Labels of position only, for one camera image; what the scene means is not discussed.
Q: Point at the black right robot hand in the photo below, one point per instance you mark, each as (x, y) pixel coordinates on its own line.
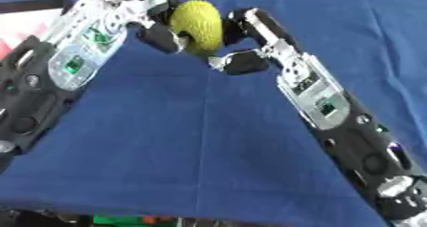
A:
(272, 27)

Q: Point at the yellow knitted ball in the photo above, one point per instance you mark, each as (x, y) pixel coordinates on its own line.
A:
(197, 24)

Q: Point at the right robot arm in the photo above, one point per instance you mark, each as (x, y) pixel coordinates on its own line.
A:
(333, 116)

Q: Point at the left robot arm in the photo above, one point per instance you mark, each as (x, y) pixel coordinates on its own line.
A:
(83, 46)

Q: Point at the black box with white inside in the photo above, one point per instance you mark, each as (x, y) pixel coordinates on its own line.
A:
(25, 22)

